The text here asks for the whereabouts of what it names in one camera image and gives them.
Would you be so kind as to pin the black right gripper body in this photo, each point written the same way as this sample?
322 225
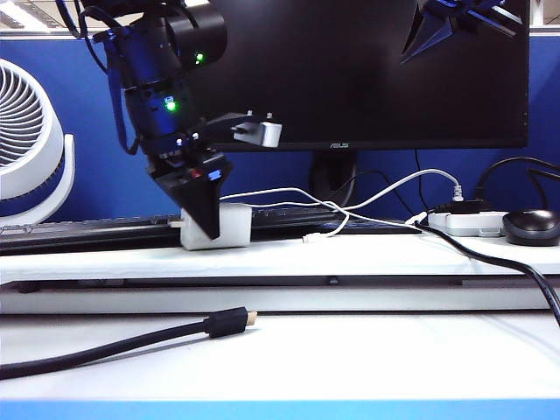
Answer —
459 4

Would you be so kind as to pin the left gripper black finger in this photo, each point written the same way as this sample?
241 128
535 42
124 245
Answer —
205 205

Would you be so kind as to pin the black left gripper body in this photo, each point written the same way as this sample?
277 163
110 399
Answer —
184 162

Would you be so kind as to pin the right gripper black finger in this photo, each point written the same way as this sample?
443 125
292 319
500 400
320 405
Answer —
431 30
490 22

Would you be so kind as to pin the white 65W charger brick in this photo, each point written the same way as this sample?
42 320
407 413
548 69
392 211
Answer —
236 227

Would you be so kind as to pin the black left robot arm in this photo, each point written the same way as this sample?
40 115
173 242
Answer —
149 65

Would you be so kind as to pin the black ASUS monitor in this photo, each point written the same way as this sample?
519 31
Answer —
341 87

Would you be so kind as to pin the blue office partition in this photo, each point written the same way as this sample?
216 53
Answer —
87 109

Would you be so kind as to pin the black Logitech keyboard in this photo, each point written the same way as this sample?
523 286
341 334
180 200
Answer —
87 232

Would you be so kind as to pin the black monitor stand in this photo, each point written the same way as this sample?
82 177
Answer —
332 179

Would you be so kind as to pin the white desk fan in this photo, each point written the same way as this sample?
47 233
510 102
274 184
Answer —
54 140

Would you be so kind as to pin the white power strip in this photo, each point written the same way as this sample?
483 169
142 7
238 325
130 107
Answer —
464 224

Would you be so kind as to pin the black computer mouse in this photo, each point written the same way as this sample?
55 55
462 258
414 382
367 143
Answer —
531 228

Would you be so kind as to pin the blue table edge strip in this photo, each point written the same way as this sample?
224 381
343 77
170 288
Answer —
280 411

